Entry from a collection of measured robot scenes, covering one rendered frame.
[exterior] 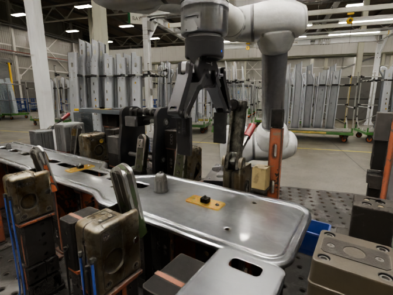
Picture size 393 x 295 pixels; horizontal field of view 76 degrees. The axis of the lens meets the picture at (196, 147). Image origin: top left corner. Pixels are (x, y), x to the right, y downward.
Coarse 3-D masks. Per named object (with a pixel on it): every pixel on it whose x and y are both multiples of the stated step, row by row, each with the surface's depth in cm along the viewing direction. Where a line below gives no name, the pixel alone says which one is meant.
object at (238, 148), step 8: (232, 104) 60; (240, 104) 63; (232, 112) 63; (240, 112) 62; (232, 120) 63; (240, 120) 62; (232, 128) 64; (240, 128) 62; (232, 136) 64; (240, 136) 62; (232, 144) 64; (240, 144) 63; (240, 152) 63
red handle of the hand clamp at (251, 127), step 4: (252, 124) 72; (248, 128) 71; (252, 128) 71; (244, 132) 70; (248, 132) 70; (252, 132) 70; (244, 136) 69; (248, 136) 69; (244, 140) 68; (248, 140) 69; (244, 144) 67; (236, 152) 66; (232, 156) 65; (232, 160) 64; (232, 164) 65
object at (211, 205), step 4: (192, 196) 57; (196, 196) 57; (200, 196) 57; (188, 200) 55; (192, 200) 55; (196, 200) 55; (200, 200) 54; (204, 200) 53; (208, 200) 54; (212, 200) 55; (196, 204) 53; (200, 204) 53; (204, 204) 53; (208, 204) 53; (212, 204) 53; (220, 204) 53; (224, 204) 53; (212, 208) 51; (216, 208) 51; (220, 208) 52
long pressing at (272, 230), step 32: (0, 160) 91; (32, 160) 89; (64, 160) 89; (96, 160) 88; (96, 192) 61; (192, 192) 60; (224, 192) 60; (160, 224) 46; (192, 224) 45; (224, 224) 45; (256, 224) 45; (288, 224) 45; (256, 256) 37; (288, 256) 37
